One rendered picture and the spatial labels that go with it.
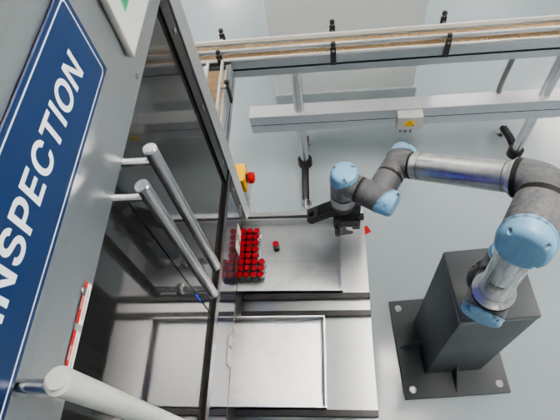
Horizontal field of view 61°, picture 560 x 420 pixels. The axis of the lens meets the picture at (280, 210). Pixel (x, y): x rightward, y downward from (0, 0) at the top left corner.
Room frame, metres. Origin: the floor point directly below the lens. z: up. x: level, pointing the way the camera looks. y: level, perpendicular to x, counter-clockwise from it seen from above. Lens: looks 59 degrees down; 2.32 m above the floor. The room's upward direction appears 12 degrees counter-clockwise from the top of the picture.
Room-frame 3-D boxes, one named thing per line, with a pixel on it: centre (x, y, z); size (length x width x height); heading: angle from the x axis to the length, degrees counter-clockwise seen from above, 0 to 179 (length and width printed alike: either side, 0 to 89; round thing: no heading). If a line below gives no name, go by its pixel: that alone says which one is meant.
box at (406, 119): (1.44, -0.71, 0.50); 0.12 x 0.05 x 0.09; 78
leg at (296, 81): (1.61, -0.20, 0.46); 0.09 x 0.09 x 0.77; 78
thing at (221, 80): (1.27, 0.20, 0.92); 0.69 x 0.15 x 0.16; 168
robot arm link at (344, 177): (0.71, -0.19, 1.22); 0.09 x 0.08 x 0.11; 46
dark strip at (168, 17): (0.82, 0.13, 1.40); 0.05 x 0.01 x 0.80; 168
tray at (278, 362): (0.36, 0.13, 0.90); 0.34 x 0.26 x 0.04; 78
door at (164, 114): (0.63, 0.18, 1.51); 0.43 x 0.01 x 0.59; 168
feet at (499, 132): (1.37, -1.32, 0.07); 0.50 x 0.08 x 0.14; 168
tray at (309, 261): (0.68, 0.00, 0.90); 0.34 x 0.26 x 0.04; 77
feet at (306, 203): (1.61, -0.20, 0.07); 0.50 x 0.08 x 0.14; 168
